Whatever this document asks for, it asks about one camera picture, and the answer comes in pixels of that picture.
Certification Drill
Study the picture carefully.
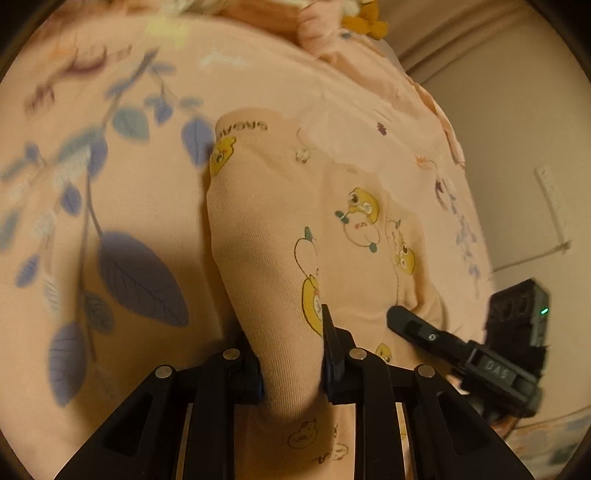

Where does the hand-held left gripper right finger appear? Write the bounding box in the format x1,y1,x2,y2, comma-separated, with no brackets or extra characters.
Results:
321,304,527,480

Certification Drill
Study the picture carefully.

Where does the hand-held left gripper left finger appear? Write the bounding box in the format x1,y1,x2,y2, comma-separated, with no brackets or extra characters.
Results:
54,330,266,480

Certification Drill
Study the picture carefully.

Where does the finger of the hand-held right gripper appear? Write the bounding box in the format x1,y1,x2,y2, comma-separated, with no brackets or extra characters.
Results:
385,305,476,370

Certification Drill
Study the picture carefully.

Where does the peach duck-print garment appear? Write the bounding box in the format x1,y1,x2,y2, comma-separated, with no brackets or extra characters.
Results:
205,108,451,480

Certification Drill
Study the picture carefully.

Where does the pale floral blanket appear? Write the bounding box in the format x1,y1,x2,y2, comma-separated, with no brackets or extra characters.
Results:
508,411,587,469

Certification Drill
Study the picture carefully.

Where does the white power strip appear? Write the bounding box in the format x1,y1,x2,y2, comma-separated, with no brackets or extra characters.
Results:
534,166,573,250

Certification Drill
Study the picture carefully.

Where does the pink floral bed sheet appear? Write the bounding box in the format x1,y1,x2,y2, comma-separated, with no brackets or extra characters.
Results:
0,0,495,480

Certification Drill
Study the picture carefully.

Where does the yellow plush toy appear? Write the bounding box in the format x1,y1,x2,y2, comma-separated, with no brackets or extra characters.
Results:
342,0,391,40

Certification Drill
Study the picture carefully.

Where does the crumpled pink cloth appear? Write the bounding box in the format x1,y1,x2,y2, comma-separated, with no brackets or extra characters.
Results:
295,0,384,58

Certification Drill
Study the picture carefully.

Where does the thin cable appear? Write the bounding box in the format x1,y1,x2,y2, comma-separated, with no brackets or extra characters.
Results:
489,242,573,278

